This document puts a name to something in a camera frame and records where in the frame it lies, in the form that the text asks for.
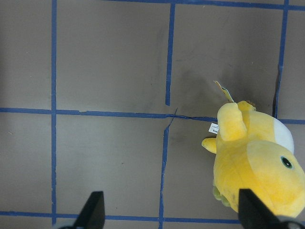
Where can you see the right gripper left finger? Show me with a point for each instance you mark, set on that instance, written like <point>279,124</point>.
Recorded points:
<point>92,215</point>

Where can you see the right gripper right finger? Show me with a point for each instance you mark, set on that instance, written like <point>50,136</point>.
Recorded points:
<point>254,214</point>

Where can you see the yellow plush dinosaur toy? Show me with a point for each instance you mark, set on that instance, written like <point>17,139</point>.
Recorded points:
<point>255,151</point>

